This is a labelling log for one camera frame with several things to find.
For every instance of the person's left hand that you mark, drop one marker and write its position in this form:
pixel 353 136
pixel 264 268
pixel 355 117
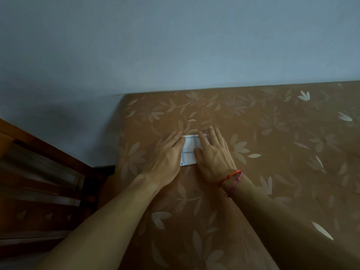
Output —
pixel 163 163

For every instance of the dark wooden furniture frame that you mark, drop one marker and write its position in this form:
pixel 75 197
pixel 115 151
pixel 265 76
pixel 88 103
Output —
pixel 42 179

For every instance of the person's right hand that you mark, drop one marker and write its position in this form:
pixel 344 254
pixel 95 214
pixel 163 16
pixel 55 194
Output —
pixel 216 160

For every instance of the person's right thumb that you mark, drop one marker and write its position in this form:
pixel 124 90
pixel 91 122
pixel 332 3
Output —
pixel 198 157

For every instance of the white paper sheet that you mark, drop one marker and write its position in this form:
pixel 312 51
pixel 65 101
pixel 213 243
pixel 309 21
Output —
pixel 189 151

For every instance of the brown floral tablecloth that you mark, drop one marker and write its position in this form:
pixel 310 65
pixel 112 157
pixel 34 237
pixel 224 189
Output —
pixel 281 143

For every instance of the person's left fingers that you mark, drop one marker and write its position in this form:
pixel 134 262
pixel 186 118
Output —
pixel 175 140

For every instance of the person's right forearm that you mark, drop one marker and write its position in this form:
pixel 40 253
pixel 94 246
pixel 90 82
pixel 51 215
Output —
pixel 281 222

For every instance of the person's left forearm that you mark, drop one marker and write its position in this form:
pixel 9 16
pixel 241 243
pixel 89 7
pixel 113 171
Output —
pixel 112 222

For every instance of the person's right middle finger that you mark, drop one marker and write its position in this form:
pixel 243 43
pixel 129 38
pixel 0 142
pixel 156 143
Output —
pixel 215 137

